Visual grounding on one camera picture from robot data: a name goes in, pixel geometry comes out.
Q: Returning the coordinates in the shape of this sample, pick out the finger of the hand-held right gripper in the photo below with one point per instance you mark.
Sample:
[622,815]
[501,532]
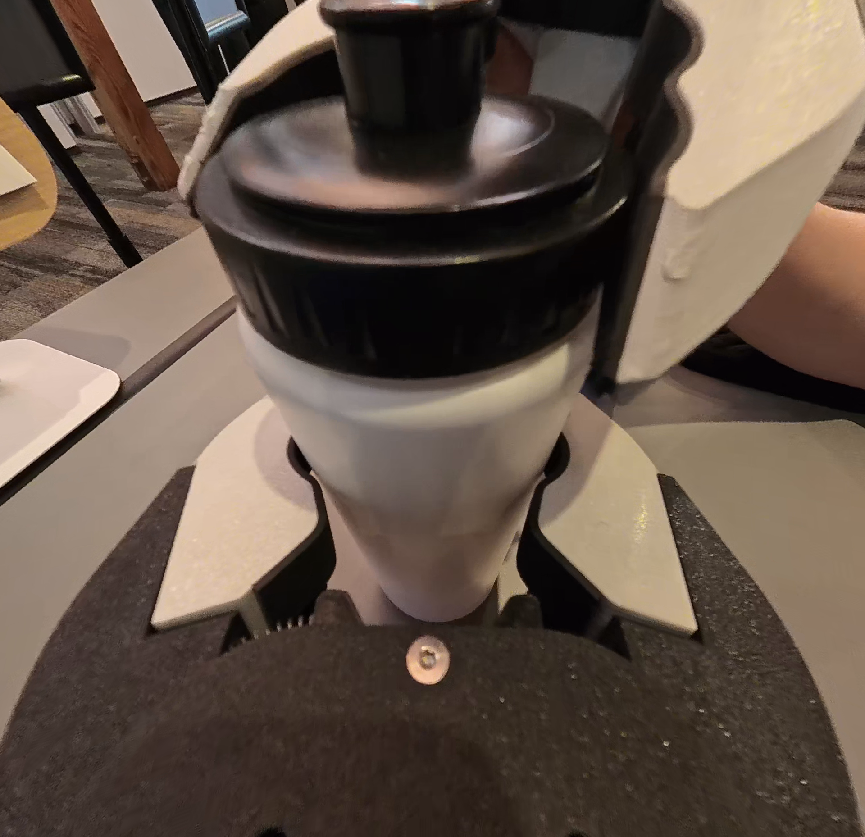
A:
[236,100]
[757,141]

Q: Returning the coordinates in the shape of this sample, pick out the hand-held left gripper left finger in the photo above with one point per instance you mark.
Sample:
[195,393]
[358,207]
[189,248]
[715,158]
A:
[230,539]

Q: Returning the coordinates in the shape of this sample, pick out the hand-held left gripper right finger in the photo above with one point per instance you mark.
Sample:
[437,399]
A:
[615,539]

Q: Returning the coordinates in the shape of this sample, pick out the white plastic bottle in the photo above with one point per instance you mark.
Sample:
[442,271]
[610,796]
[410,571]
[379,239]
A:
[419,458]

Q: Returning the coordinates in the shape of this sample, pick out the black bottle lid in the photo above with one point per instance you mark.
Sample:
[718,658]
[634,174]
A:
[405,276]

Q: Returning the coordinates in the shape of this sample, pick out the person's right forearm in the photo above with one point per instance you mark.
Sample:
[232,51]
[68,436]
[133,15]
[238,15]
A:
[811,310]

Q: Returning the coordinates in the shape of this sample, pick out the black board easel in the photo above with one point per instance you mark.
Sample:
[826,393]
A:
[196,60]

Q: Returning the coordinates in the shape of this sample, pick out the wooden furniture leg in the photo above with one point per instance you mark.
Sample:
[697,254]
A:
[115,94]

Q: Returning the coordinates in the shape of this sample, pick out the black framed panel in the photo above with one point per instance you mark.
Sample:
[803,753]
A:
[34,33]

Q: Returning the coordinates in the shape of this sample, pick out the wooden display board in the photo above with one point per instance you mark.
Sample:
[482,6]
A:
[40,208]

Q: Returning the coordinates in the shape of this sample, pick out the black metal frame leg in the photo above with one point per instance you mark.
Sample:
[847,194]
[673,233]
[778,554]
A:
[88,188]

